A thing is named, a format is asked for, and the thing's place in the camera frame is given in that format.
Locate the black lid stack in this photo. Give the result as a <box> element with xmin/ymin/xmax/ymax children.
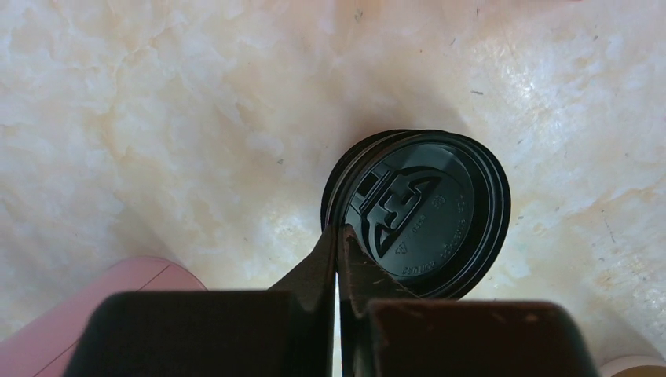
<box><xmin>320</xmin><ymin>129</ymin><xmax>511</xmax><ymax>299</ymax></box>

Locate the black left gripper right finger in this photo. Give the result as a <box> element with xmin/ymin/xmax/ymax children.
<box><xmin>337</xmin><ymin>225</ymin><xmax>598</xmax><ymax>376</ymax></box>

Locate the brown paper cup stack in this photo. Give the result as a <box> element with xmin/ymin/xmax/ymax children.
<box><xmin>599</xmin><ymin>355</ymin><xmax>665</xmax><ymax>377</ymax></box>

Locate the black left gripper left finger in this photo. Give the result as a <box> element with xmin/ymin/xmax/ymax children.
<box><xmin>64</xmin><ymin>226</ymin><xmax>337</xmax><ymax>376</ymax></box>

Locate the pink straw holder cup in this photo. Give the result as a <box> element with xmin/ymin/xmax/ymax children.
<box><xmin>1</xmin><ymin>257</ymin><xmax>206</xmax><ymax>376</ymax></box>

